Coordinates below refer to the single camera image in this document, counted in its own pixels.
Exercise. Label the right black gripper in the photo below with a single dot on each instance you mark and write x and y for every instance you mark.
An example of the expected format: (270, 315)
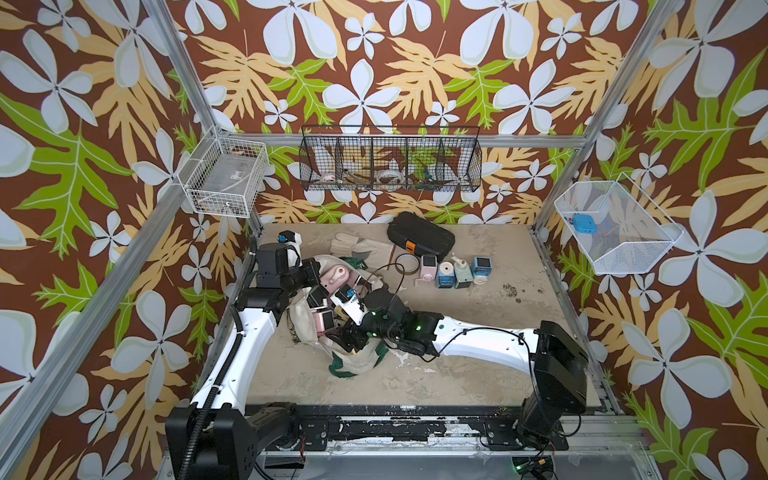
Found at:
(345, 332)

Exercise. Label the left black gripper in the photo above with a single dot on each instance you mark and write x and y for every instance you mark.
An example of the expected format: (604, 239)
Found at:
(310, 267)

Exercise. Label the cream tote bag green handles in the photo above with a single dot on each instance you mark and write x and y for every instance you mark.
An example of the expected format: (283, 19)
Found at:
(344, 364)

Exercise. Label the blue pencil sharpener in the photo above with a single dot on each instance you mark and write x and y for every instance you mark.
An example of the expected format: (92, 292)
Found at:
(481, 270)
(445, 277)

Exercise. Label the green pencil sharpener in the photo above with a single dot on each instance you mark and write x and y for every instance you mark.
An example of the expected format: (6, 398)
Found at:
(462, 272)

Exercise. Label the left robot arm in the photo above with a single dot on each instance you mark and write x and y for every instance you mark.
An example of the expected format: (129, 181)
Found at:
(213, 437)

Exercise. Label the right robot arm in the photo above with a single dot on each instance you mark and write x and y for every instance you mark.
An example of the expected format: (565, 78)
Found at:
(555, 362)

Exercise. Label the large pink pencil sharpener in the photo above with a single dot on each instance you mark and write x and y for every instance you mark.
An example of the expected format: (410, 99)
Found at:
(335, 278)

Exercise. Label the cream work glove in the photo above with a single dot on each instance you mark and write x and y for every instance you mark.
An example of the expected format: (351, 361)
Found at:
(373, 252)

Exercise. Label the brown tape roll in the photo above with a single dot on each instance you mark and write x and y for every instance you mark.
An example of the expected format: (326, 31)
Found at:
(407, 264)

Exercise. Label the black hard case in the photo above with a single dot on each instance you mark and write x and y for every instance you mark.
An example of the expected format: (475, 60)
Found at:
(419, 236)

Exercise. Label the white tape roll in basket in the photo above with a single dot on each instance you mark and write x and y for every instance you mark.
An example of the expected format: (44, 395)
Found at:
(390, 177)

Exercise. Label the blue object in basket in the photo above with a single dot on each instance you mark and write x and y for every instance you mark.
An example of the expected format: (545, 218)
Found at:
(583, 224)

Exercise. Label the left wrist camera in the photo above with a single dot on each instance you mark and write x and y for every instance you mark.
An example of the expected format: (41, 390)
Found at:
(275, 261)

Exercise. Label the black wire basket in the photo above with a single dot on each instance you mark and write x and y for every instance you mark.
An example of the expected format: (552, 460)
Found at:
(432, 158)

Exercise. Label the white wire basket left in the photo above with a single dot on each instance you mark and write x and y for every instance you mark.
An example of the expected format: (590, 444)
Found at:
(223, 175)

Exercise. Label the white wire basket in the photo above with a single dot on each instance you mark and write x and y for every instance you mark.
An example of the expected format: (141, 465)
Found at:
(634, 232)
(223, 175)

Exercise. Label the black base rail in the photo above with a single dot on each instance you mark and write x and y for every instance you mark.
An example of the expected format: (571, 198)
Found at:
(495, 427)

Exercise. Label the white wire basket right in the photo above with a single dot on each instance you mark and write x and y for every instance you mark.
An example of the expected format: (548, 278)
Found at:
(634, 232)

